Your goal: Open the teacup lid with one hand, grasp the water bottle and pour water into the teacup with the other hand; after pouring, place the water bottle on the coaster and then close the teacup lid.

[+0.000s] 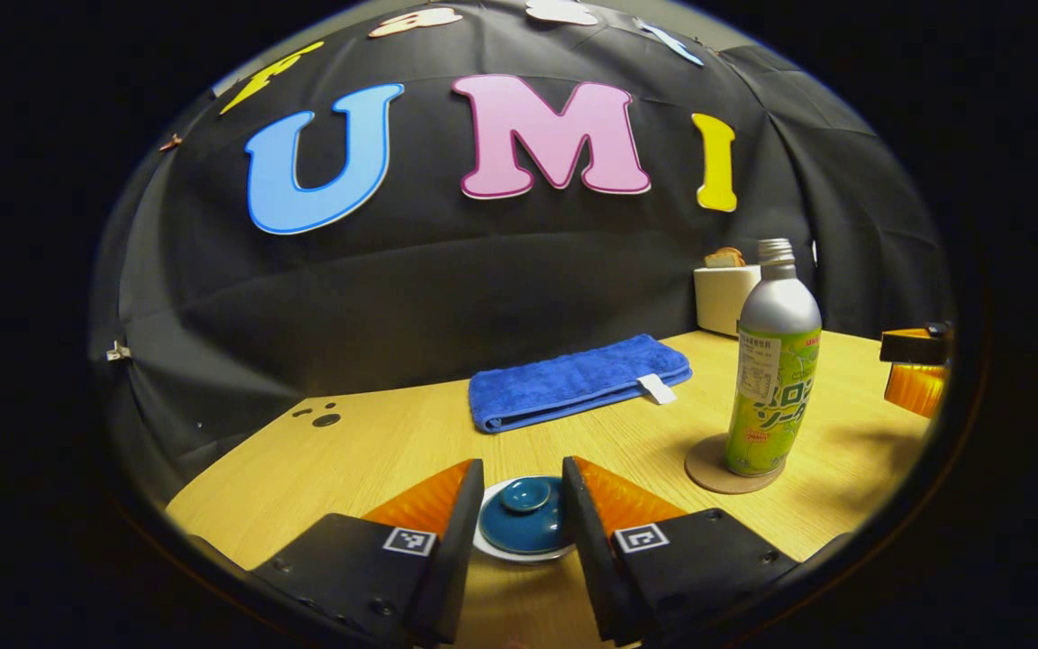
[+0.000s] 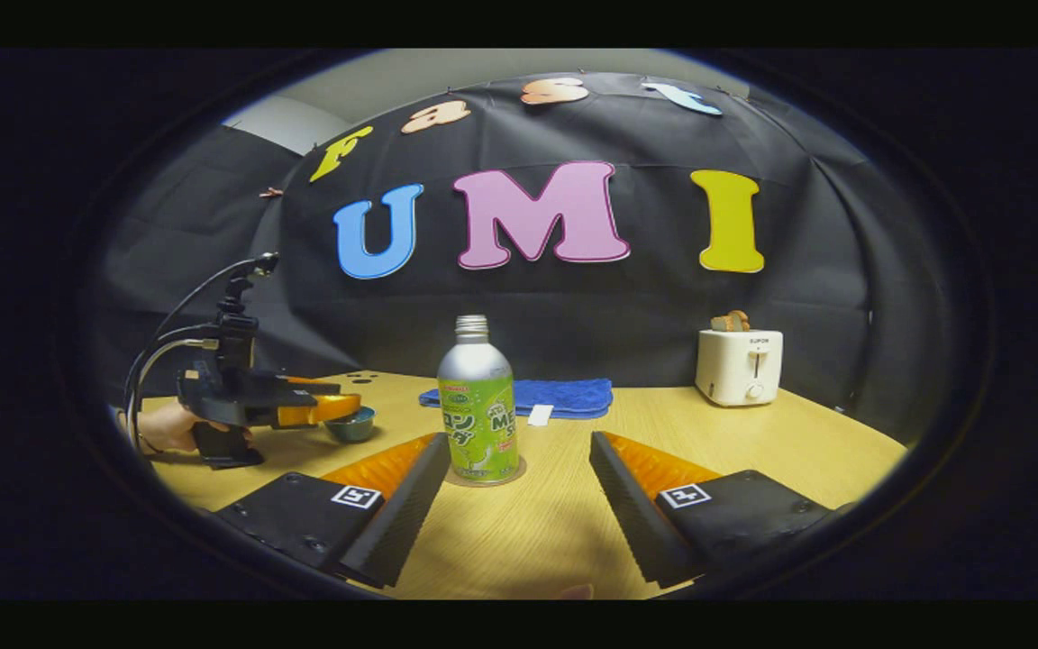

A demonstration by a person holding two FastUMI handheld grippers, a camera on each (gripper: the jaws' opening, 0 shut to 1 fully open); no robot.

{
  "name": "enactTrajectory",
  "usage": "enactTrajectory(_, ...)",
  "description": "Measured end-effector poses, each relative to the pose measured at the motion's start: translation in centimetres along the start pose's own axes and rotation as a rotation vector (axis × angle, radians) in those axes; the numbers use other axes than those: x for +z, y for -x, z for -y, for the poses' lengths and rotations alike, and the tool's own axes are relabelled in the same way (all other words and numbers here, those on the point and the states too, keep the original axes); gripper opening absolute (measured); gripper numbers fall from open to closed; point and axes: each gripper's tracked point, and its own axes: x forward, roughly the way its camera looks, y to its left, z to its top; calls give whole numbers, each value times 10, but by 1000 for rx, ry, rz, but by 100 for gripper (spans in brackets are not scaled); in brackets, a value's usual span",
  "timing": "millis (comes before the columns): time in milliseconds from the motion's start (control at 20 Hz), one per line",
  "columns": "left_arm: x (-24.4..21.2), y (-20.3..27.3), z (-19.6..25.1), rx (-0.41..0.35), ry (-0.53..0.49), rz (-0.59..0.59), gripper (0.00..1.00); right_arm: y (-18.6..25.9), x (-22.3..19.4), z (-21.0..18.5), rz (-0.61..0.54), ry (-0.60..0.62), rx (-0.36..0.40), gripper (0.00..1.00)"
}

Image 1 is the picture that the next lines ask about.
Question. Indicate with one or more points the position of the blue folded towel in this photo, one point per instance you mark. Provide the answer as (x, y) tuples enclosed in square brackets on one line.
[(573, 379)]

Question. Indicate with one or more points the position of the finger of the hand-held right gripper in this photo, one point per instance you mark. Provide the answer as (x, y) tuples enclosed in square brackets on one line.
[(915, 389), (915, 350)]

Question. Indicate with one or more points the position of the teal teacup lid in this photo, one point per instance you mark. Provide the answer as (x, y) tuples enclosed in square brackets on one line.
[(519, 527)]

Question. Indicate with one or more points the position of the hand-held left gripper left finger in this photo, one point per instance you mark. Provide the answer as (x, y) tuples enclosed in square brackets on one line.
[(456, 559)]

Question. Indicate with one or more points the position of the red cloth clip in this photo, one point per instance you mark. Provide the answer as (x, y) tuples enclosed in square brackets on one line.
[(171, 142)]

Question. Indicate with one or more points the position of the white toaster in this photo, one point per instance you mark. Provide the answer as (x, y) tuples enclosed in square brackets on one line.
[(717, 302)]

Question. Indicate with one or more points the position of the teal teacup with white rim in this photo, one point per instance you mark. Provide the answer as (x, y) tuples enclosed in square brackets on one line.
[(523, 558)]

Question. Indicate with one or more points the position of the white cloth clip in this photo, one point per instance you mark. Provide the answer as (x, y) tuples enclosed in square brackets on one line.
[(118, 351)]

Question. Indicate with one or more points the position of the round brown coaster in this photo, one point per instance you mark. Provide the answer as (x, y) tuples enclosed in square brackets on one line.
[(704, 473)]

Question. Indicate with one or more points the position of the toast slice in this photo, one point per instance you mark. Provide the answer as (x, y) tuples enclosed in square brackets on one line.
[(724, 259)]

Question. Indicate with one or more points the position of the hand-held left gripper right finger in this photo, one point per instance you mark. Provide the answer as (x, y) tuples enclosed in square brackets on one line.
[(596, 559)]

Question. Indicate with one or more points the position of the silver green water bottle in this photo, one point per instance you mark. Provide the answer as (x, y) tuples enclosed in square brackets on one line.
[(771, 388)]

